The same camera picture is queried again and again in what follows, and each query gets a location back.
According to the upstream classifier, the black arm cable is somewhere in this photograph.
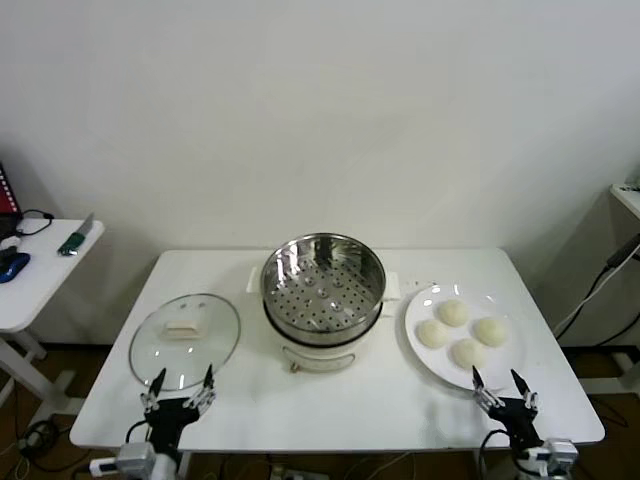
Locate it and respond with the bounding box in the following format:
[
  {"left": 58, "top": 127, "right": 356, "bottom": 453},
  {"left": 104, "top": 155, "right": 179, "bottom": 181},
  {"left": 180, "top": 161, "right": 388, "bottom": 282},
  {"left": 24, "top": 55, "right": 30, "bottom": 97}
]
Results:
[
  {"left": 124, "top": 419, "right": 151, "bottom": 446},
  {"left": 478, "top": 427, "right": 511, "bottom": 480}
]

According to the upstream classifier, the white metal floor frame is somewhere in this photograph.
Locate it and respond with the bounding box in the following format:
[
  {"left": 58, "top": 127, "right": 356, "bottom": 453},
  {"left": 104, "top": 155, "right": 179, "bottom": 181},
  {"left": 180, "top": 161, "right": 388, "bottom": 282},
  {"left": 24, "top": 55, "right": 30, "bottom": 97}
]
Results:
[{"left": 579, "top": 349, "right": 640, "bottom": 396}]

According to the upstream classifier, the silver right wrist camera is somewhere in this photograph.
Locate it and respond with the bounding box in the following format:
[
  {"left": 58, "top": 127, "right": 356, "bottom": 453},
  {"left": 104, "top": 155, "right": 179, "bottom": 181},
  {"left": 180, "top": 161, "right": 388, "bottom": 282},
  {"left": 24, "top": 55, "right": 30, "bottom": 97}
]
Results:
[{"left": 519, "top": 437, "right": 580, "bottom": 476}]

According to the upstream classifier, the white side table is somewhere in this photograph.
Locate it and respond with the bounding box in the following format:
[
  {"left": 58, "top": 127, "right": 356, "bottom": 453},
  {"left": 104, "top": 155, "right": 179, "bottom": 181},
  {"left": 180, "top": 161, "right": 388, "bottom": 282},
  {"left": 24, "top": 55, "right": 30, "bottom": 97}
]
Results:
[{"left": 0, "top": 218, "right": 106, "bottom": 416}]

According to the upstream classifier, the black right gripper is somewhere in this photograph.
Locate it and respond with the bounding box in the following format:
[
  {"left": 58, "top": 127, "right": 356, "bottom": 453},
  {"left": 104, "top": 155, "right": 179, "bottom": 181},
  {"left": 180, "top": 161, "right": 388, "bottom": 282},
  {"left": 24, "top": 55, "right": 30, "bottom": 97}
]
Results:
[{"left": 471, "top": 364, "right": 545, "bottom": 454}]

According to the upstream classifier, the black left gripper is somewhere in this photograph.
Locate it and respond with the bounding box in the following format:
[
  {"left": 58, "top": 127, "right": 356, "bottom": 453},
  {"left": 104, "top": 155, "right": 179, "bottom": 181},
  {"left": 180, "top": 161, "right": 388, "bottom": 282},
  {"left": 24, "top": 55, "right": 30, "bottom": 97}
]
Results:
[{"left": 139, "top": 364, "right": 217, "bottom": 459}]

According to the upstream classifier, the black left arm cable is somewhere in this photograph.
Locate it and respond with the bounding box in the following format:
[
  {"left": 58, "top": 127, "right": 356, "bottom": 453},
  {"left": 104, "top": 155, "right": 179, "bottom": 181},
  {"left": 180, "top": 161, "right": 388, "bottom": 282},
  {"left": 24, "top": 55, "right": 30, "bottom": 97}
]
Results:
[{"left": 124, "top": 419, "right": 151, "bottom": 446}]

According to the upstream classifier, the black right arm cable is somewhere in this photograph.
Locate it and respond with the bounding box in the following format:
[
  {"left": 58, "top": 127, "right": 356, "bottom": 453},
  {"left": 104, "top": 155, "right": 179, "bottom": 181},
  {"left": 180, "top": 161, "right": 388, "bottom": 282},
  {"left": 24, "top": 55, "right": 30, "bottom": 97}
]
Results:
[{"left": 478, "top": 427, "right": 511, "bottom": 480}]

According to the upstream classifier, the large white plate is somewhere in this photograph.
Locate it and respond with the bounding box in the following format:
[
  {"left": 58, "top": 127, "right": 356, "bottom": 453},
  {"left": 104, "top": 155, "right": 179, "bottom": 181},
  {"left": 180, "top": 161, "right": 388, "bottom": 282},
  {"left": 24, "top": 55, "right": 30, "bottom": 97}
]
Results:
[{"left": 403, "top": 283, "right": 527, "bottom": 392}]

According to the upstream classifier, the black power cable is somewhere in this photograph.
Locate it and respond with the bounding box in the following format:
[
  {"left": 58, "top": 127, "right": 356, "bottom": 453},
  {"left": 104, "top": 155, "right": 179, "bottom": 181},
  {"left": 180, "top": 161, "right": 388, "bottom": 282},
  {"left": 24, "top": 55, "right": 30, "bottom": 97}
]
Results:
[{"left": 557, "top": 264, "right": 640, "bottom": 347}]

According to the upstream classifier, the white power cable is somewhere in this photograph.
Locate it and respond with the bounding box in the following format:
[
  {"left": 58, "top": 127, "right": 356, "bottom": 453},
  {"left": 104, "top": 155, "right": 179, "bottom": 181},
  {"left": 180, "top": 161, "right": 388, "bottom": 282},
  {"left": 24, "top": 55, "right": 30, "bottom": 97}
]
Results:
[{"left": 552, "top": 257, "right": 626, "bottom": 335}]

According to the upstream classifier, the laptop with red screen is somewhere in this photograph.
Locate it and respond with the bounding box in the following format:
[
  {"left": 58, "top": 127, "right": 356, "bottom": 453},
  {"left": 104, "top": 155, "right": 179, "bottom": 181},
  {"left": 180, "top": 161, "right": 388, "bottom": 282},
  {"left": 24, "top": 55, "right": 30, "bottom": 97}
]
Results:
[{"left": 0, "top": 162, "right": 24, "bottom": 241}]

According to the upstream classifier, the blue computer mouse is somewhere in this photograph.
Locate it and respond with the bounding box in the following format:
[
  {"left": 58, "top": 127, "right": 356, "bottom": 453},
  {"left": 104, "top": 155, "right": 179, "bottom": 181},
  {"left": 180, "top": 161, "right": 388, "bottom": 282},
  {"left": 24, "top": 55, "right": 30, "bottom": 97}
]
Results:
[{"left": 0, "top": 252, "right": 31, "bottom": 285}]

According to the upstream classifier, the round glass pot lid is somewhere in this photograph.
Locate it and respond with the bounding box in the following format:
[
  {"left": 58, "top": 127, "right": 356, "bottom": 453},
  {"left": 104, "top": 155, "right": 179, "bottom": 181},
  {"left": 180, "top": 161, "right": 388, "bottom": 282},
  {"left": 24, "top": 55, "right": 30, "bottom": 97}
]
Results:
[{"left": 128, "top": 292, "right": 242, "bottom": 392}]

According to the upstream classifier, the white floor power strip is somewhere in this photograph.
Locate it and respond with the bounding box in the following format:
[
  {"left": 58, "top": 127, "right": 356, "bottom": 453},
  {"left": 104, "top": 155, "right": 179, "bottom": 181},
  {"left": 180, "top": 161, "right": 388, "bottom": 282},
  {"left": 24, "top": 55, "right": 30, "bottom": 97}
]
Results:
[{"left": 269, "top": 462, "right": 324, "bottom": 480}]

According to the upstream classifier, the white steamed baozi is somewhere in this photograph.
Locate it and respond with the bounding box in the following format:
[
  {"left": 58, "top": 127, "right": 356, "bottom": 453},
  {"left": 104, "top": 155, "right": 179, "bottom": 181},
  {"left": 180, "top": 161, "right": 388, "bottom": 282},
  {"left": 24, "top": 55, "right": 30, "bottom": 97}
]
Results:
[
  {"left": 451, "top": 337, "right": 487, "bottom": 370},
  {"left": 416, "top": 318, "right": 451, "bottom": 350},
  {"left": 473, "top": 316, "right": 510, "bottom": 347},
  {"left": 437, "top": 298, "right": 470, "bottom": 329}
]

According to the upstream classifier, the stainless steel steamer basket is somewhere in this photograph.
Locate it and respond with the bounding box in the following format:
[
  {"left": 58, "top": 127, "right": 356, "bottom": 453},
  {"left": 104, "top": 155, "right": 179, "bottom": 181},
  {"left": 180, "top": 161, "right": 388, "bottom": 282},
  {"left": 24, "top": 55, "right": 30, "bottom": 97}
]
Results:
[{"left": 246, "top": 231, "right": 401, "bottom": 346}]

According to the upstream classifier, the green handled knife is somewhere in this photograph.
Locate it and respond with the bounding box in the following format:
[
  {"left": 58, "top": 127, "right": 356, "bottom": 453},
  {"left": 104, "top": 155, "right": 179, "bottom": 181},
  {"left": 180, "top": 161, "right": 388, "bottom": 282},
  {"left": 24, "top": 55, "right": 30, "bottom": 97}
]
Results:
[{"left": 56, "top": 212, "right": 96, "bottom": 258}]

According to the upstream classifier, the black power adapter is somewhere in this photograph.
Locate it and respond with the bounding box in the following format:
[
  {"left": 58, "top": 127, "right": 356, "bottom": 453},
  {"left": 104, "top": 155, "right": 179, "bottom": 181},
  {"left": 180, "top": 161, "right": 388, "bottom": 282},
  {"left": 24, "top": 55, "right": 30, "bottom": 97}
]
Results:
[{"left": 606, "top": 233, "right": 640, "bottom": 269}]

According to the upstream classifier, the thin black looped cable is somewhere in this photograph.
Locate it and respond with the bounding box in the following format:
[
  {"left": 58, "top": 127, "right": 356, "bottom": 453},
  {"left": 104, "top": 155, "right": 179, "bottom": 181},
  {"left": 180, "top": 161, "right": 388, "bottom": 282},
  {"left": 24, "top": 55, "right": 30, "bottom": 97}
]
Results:
[{"left": 14, "top": 208, "right": 55, "bottom": 237}]

